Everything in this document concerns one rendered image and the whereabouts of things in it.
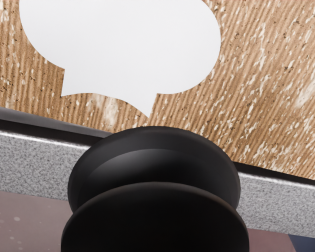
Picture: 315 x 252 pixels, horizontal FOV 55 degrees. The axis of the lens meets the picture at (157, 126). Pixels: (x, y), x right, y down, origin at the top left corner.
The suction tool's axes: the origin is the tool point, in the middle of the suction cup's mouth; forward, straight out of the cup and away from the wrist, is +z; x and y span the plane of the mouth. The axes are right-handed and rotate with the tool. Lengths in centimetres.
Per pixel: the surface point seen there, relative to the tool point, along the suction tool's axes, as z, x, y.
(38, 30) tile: 17.3, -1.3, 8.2
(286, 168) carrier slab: 18.3, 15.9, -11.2
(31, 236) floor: 112, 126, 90
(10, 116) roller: 20.0, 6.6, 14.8
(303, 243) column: 40, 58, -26
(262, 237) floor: 112, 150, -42
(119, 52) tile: 17.2, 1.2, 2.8
